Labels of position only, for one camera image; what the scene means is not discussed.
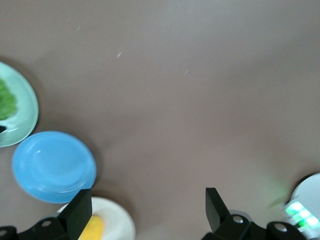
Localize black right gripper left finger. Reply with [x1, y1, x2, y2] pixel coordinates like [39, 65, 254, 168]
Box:
[0, 188, 93, 240]

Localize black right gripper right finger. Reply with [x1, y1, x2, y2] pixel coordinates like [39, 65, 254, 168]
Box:
[201, 187, 304, 240]

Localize yellow lemon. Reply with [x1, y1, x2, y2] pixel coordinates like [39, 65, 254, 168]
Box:
[79, 214, 105, 240]

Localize green lettuce leaf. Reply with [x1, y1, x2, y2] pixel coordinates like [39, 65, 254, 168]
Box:
[0, 78, 20, 121]

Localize beige round plate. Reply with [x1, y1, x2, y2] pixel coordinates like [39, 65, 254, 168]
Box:
[56, 196, 137, 240]

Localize blue round plate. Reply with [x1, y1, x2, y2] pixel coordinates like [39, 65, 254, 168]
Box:
[11, 130, 98, 204]

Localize pale green round plate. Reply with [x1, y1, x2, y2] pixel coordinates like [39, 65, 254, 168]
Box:
[0, 61, 40, 149]

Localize brown table cover sheet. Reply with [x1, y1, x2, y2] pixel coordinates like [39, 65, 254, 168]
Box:
[0, 0, 320, 240]

